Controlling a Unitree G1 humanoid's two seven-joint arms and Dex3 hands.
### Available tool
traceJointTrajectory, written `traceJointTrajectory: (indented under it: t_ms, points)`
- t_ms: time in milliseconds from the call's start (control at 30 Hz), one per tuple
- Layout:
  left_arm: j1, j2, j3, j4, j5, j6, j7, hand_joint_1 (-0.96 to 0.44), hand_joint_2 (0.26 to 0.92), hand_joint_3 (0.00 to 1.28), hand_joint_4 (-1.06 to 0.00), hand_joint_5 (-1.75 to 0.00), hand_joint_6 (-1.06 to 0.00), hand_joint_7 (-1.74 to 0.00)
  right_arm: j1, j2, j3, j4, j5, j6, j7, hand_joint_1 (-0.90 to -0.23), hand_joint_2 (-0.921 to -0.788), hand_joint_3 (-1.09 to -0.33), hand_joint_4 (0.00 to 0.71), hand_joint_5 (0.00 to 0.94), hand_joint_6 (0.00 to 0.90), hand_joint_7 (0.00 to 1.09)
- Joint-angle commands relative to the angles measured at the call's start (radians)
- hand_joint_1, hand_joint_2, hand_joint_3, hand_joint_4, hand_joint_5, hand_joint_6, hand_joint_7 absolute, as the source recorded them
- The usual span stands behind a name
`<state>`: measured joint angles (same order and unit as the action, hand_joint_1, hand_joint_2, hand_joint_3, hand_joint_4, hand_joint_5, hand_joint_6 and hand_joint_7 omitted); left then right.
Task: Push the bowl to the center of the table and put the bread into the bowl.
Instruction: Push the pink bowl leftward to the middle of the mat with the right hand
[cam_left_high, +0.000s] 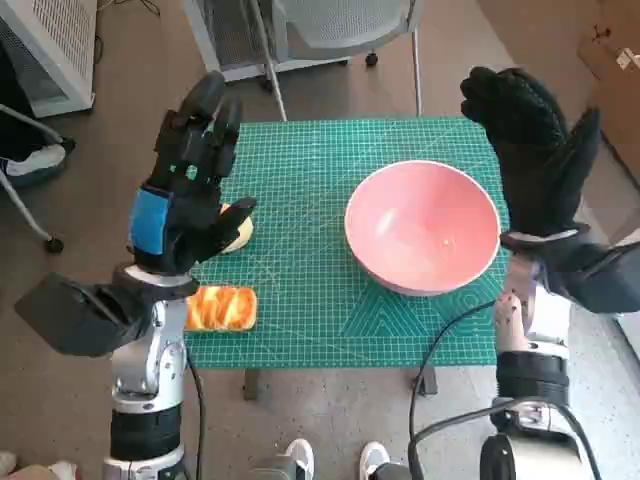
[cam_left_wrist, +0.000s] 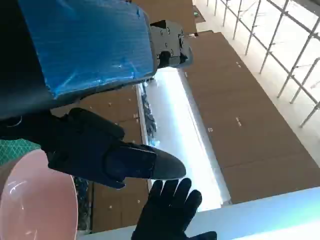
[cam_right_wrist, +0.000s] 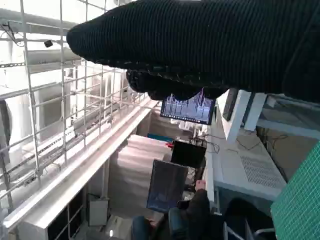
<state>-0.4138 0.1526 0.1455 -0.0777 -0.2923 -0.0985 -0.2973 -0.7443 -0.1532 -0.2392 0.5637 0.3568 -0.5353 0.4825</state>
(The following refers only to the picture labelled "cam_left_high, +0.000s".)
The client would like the person's white shoe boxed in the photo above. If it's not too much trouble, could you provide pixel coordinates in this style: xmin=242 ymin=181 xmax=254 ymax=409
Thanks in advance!
xmin=0 ymin=142 xmax=69 ymax=189

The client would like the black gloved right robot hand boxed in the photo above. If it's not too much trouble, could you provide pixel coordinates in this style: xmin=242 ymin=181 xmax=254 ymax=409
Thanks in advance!
xmin=459 ymin=66 xmax=602 ymax=238

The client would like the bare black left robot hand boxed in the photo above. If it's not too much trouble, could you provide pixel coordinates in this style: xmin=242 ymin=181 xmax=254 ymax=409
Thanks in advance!
xmin=128 ymin=69 xmax=258 ymax=276

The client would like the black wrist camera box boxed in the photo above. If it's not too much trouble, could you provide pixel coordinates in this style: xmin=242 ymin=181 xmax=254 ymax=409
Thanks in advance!
xmin=13 ymin=272 xmax=151 ymax=357
xmin=537 ymin=234 xmax=640 ymax=315

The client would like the looped black robot cable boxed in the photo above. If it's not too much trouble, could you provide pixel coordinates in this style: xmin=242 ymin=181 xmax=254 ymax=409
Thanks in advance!
xmin=409 ymin=405 xmax=601 ymax=480

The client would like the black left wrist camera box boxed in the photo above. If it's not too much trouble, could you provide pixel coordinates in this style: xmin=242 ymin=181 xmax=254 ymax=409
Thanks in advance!
xmin=13 ymin=272 xmax=151 ymax=357

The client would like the pink bowl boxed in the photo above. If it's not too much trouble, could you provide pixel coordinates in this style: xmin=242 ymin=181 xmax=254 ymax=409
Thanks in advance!
xmin=343 ymin=159 xmax=502 ymax=297

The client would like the grey mesh chair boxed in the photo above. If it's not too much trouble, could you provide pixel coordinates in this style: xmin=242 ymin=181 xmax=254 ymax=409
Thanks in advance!
xmin=247 ymin=0 xmax=426 ymax=121

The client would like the black table leg bracket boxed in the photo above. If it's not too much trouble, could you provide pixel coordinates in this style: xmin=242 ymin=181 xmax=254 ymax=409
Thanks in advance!
xmin=413 ymin=368 xmax=439 ymax=398

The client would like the white cabinet on casters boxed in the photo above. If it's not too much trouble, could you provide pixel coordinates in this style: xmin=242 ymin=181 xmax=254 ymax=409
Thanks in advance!
xmin=182 ymin=0 xmax=351 ymax=77

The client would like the long black robot cable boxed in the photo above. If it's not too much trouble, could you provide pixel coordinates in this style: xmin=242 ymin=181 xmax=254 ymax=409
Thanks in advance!
xmin=407 ymin=299 xmax=499 ymax=480

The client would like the white perforated metal cabinet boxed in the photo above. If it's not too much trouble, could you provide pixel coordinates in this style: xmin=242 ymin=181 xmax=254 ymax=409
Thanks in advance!
xmin=0 ymin=0 xmax=96 ymax=119

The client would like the green cutting mat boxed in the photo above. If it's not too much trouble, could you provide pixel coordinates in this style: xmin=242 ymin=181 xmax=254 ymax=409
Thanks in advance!
xmin=182 ymin=117 xmax=511 ymax=370

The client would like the person's leg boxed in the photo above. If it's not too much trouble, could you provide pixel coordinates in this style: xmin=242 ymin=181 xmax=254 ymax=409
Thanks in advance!
xmin=0 ymin=42 xmax=56 ymax=161

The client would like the round toy bread bun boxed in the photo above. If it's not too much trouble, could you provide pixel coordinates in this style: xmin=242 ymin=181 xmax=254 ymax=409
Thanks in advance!
xmin=218 ymin=203 xmax=255 ymax=255

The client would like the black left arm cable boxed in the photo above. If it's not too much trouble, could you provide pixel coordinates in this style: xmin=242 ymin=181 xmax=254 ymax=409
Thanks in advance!
xmin=185 ymin=344 xmax=207 ymax=480

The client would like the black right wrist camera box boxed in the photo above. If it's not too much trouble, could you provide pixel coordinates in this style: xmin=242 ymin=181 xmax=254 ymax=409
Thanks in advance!
xmin=537 ymin=234 xmax=640 ymax=315

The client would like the brown cardboard box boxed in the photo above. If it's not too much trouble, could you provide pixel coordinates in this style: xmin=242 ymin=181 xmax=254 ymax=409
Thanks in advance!
xmin=577 ymin=19 xmax=640 ymax=191

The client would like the orange striped toy bread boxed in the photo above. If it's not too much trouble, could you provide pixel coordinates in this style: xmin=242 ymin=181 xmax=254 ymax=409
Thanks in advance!
xmin=184 ymin=285 xmax=259 ymax=332

